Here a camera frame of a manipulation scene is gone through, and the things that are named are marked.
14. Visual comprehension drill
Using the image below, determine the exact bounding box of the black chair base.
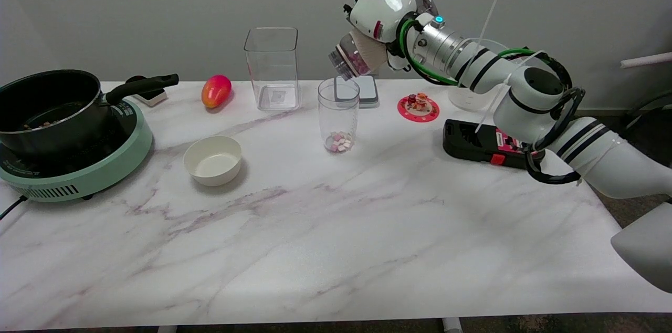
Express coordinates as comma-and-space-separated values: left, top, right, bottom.
622, 89, 672, 155

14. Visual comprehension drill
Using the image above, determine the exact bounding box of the clear tall measuring cup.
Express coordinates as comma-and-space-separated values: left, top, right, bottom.
318, 77, 361, 154

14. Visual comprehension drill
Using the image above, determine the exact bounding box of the white kitchen scale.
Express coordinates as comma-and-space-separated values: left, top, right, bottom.
334, 75, 380, 109

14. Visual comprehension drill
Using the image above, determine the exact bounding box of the large translucent measuring jug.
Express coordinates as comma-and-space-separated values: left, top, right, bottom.
449, 38, 512, 112

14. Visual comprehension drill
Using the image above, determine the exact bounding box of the white horizontal bar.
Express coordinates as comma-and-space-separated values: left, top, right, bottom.
620, 52, 672, 69

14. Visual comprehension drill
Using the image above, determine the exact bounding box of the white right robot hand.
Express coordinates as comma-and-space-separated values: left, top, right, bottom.
343, 0, 419, 71

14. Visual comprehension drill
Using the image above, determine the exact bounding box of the red coaster with figure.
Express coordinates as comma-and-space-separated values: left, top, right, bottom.
397, 92, 440, 123

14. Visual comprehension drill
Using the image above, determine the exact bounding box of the clear square plastic container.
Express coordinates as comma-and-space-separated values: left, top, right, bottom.
244, 27, 301, 111

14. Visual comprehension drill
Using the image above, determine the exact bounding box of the glass bottle with beige sleeve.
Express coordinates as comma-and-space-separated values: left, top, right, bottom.
329, 0, 439, 81

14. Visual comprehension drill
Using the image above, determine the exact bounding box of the black pot with handle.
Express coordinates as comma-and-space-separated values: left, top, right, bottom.
0, 69, 180, 158

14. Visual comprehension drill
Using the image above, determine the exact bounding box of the black device with pink label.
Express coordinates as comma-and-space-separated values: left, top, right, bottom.
443, 119, 545, 170

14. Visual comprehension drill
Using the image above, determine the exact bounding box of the small black white block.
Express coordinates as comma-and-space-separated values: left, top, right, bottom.
126, 76, 169, 108

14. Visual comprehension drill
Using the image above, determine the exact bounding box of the white round bowl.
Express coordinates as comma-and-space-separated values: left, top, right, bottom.
183, 136, 243, 187

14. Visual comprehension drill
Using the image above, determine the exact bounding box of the black cooker power cable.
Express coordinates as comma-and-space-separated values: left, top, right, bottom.
0, 195, 27, 221

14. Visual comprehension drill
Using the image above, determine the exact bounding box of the red yellow toy mango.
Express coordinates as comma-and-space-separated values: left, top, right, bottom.
202, 75, 233, 109

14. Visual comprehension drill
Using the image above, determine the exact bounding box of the green induction cooker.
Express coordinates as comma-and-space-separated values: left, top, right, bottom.
0, 98, 154, 203

